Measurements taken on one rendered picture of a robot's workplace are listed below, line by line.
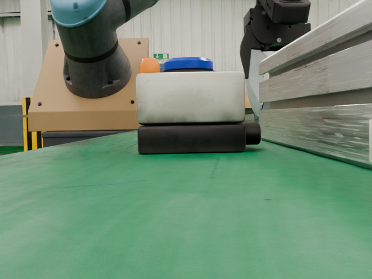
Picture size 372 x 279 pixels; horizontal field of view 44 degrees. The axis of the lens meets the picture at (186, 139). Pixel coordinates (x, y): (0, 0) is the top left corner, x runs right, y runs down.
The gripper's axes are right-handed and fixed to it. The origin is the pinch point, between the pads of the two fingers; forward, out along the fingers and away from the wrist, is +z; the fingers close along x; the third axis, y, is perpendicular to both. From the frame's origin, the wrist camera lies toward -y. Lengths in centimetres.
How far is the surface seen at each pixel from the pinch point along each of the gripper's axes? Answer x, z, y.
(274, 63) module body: 5.2, -3.7, -21.1
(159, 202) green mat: 15, 4, -48
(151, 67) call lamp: 16.0, -2.8, -29.3
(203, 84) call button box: 12.3, -1.4, -29.6
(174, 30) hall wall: 7, -213, 1085
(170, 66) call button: 14.6, -3.1, -27.0
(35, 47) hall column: 204, -104, 589
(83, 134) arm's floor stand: 33.5, 3.8, 33.0
